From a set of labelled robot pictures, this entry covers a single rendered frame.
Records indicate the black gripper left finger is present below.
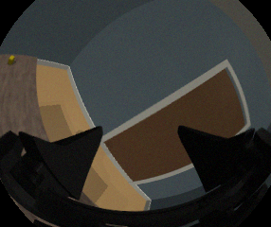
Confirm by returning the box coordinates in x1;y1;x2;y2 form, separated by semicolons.
18;126;102;201

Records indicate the small yellow block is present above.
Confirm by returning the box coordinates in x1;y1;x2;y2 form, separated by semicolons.
8;57;15;64

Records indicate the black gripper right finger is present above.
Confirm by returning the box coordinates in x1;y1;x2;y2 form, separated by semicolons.
177;126;256;193

